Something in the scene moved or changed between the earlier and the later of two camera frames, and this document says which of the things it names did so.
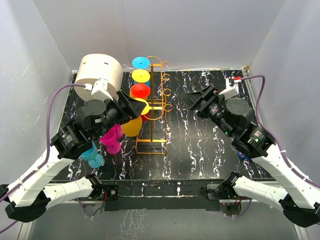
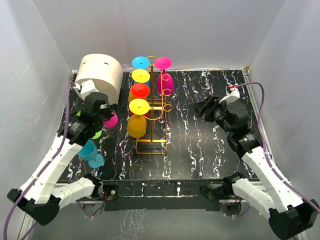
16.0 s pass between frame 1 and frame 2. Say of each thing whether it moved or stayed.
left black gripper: moved
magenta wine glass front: moved
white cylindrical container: stayed
